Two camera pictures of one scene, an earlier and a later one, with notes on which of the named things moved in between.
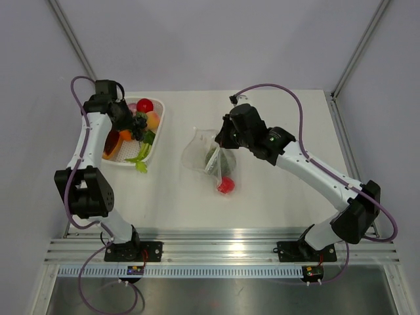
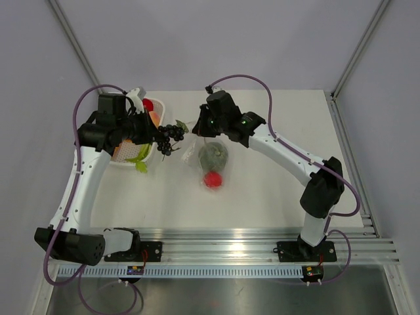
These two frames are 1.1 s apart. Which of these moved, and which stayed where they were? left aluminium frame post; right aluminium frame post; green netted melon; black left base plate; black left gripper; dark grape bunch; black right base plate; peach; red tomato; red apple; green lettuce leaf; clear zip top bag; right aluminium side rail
Moved: dark grape bunch; black left gripper; clear zip top bag; red apple; green netted melon
Stayed: black left base plate; right aluminium frame post; right aluminium side rail; peach; black right base plate; red tomato; left aluminium frame post; green lettuce leaf
